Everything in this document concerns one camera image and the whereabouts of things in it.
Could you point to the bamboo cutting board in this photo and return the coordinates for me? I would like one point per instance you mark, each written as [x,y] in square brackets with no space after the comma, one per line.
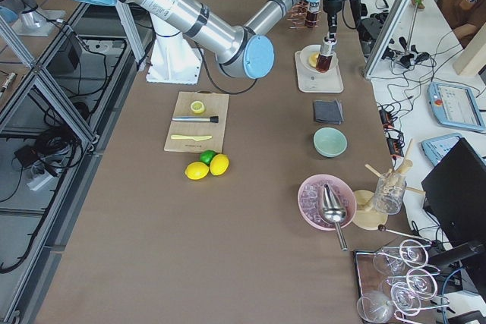
[216,104]

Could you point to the glass jar with sticks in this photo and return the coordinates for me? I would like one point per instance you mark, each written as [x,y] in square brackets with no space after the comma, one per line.
[388,196]

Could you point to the black laptop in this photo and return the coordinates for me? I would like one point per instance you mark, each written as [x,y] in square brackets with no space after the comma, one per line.
[455,194]

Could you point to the aluminium frame post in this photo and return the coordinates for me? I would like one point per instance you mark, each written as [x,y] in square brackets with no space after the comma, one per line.
[384,37]

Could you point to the yellow lemon far one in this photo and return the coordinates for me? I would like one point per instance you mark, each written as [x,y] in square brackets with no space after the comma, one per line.
[219,164]

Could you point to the tea bottle white cap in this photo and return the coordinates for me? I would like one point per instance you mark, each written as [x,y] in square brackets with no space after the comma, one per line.
[325,54]

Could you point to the cocktail glass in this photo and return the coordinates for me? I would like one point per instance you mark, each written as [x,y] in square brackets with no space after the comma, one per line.
[394,260]

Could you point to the copper wire bottle rack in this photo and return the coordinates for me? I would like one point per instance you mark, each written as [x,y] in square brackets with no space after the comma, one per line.
[296,15]

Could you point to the grey folded cloth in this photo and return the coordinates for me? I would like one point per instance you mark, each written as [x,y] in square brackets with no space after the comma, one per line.
[329,112]

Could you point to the blue teach pendant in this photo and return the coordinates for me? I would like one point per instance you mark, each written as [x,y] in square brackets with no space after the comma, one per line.
[455,106]
[437,147]

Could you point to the yellow plastic knife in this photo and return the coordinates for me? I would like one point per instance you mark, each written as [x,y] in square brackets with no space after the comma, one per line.
[190,137]

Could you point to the mint green bowl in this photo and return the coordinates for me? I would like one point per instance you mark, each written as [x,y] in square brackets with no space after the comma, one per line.
[330,142]

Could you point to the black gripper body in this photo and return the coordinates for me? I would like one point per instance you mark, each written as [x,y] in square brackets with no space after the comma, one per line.
[332,8]

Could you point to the pink bowl with ice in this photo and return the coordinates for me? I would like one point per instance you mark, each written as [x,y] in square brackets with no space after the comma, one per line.
[308,200]

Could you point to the glazed donut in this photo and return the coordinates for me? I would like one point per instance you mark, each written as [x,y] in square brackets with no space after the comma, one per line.
[312,59]

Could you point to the green lime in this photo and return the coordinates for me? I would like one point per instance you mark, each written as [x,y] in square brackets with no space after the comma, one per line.
[207,156]

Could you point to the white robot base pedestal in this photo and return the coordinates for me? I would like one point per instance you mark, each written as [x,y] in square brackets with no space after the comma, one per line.
[172,59]

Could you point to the black tray with glasses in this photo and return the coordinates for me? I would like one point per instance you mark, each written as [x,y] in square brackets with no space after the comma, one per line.
[373,305]

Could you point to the yellow lemon near board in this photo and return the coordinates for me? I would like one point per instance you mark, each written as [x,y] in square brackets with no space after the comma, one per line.
[197,170]

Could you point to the white round plate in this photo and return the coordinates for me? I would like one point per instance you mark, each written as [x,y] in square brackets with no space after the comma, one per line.
[306,51]

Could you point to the half lemon slice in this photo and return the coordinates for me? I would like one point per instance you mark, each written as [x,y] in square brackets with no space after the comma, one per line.
[197,107]

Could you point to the cream serving tray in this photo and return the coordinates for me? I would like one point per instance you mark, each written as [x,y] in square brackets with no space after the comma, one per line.
[316,82]

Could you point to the steel muddler with black tip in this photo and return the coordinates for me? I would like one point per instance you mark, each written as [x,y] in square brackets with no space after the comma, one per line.
[211,119]

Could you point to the steel jigger scoop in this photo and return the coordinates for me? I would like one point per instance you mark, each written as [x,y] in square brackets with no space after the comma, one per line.
[334,213]

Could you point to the tea bottle middle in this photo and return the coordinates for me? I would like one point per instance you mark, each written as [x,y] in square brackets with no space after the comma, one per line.
[312,15]

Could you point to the wooden stand round base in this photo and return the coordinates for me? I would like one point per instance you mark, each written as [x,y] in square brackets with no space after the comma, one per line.
[367,217]

